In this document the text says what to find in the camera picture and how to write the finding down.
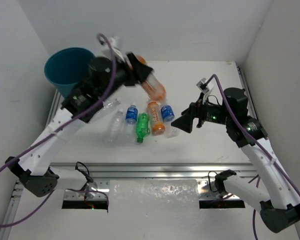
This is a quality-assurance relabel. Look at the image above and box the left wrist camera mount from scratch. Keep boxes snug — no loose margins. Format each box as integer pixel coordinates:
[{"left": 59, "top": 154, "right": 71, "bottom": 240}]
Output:
[{"left": 101, "top": 36, "right": 126, "bottom": 63}]

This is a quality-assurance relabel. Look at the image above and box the crushed green bottle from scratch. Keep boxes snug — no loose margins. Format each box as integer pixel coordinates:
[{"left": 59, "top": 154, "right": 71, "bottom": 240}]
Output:
[{"left": 136, "top": 112, "right": 150, "bottom": 144}]

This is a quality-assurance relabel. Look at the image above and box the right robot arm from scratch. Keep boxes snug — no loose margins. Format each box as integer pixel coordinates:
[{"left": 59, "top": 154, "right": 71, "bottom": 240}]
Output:
[{"left": 171, "top": 87, "right": 300, "bottom": 233}]

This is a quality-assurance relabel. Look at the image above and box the clear bottle white cap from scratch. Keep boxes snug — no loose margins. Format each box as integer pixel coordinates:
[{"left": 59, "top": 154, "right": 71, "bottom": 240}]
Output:
[{"left": 103, "top": 108, "right": 125, "bottom": 148}]

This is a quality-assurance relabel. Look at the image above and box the clear bottle near bin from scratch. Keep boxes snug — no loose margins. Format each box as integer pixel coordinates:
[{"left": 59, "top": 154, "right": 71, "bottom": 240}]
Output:
[{"left": 93, "top": 98, "right": 122, "bottom": 119}]

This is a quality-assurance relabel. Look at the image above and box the purple cable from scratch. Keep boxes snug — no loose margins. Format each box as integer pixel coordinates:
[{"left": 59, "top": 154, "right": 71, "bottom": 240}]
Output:
[
  {"left": 206, "top": 73, "right": 300, "bottom": 240},
  {"left": 0, "top": 33, "right": 118, "bottom": 228}
]

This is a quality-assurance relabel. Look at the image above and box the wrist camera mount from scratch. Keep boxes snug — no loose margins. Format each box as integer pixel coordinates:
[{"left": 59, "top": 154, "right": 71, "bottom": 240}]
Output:
[
  {"left": 196, "top": 78, "right": 214, "bottom": 103},
  {"left": 101, "top": 36, "right": 126, "bottom": 63}
]

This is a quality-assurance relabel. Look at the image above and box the aluminium rail frame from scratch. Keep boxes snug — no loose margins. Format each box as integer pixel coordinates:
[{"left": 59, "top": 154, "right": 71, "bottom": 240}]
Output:
[{"left": 0, "top": 63, "right": 300, "bottom": 240}]

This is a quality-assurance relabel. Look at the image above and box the teal plastic bin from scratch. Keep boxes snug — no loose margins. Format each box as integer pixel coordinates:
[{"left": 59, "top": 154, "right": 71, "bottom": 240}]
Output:
[{"left": 44, "top": 47, "right": 95, "bottom": 98}]

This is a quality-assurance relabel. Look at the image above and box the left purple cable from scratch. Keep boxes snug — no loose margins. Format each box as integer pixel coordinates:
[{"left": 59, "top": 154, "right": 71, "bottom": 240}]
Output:
[{"left": 0, "top": 33, "right": 118, "bottom": 228}]

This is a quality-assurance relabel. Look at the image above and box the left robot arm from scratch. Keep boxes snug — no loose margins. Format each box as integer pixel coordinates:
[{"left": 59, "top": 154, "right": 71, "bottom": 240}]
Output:
[{"left": 5, "top": 52, "right": 153, "bottom": 197}]

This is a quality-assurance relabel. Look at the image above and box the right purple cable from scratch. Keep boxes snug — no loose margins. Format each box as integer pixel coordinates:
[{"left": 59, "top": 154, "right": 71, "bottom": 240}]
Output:
[{"left": 206, "top": 73, "right": 300, "bottom": 240}]

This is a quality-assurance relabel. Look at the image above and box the blue label bottle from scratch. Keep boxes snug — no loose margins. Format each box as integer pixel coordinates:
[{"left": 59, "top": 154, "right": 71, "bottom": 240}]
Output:
[
  {"left": 160, "top": 104, "right": 179, "bottom": 138},
  {"left": 122, "top": 102, "right": 139, "bottom": 142}
]

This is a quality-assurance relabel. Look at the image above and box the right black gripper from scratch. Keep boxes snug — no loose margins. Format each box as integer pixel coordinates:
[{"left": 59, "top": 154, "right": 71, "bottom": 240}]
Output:
[{"left": 171, "top": 91, "right": 232, "bottom": 132}]

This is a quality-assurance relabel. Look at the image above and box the orange label bottle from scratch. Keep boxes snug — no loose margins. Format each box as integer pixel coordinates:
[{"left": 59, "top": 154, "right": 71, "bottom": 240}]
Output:
[
  {"left": 137, "top": 55, "right": 166, "bottom": 102},
  {"left": 147, "top": 101, "right": 166, "bottom": 136}
]

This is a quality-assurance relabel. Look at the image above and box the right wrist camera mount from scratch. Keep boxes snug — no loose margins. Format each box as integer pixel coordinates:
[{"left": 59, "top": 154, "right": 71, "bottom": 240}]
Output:
[{"left": 196, "top": 78, "right": 214, "bottom": 103}]

